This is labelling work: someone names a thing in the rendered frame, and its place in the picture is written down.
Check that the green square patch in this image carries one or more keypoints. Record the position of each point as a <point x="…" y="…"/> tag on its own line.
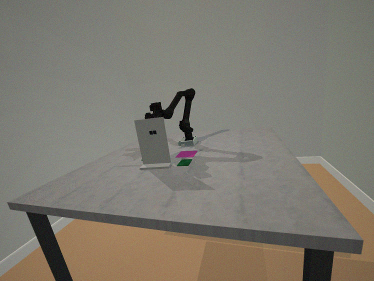
<point x="184" y="162"/>

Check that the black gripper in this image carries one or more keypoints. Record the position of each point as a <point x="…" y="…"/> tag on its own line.
<point x="154" y="108"/>

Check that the magenta flat square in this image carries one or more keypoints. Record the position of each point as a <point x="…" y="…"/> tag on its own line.
<point x="186" y="154"/>

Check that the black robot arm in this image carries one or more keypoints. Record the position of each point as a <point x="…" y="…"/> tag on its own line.
<point x="184" y="125"/>

